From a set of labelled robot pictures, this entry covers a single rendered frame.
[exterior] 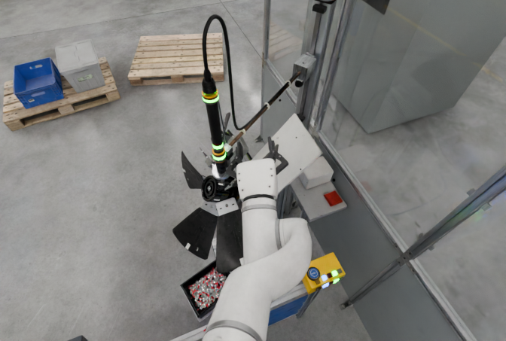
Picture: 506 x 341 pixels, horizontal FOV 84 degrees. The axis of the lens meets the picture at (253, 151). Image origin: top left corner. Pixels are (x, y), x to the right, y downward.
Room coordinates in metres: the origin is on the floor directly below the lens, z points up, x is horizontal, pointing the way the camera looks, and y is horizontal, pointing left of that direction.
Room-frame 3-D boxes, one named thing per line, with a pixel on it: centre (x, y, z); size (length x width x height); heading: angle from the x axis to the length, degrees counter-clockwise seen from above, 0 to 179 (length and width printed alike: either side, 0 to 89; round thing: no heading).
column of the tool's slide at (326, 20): (1.19, -0.29, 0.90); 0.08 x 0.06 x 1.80; 56
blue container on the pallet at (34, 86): (2.71, 2.50, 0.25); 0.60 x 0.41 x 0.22; 28
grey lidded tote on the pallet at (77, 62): (2.95, 2.06, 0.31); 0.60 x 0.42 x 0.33; 28
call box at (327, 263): (0.36, -0.29, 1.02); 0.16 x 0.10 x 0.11; 111
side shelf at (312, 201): (0.90, -0.36, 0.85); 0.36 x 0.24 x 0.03; 21
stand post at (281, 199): (0.84, -0.15, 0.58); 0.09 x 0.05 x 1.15; 21
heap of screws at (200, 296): (0.35, 0.21, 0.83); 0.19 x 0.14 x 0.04; 127
